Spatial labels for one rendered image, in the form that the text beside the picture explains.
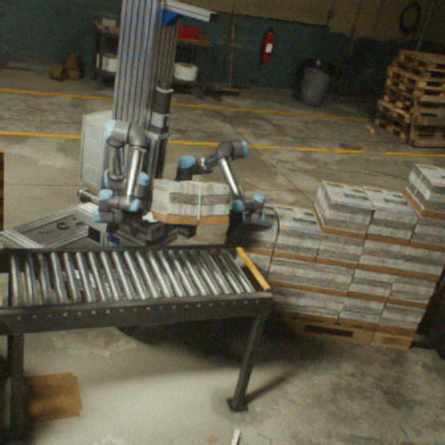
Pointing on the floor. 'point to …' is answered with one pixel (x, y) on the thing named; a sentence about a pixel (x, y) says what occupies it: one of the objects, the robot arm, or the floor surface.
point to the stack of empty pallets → (433, 74)
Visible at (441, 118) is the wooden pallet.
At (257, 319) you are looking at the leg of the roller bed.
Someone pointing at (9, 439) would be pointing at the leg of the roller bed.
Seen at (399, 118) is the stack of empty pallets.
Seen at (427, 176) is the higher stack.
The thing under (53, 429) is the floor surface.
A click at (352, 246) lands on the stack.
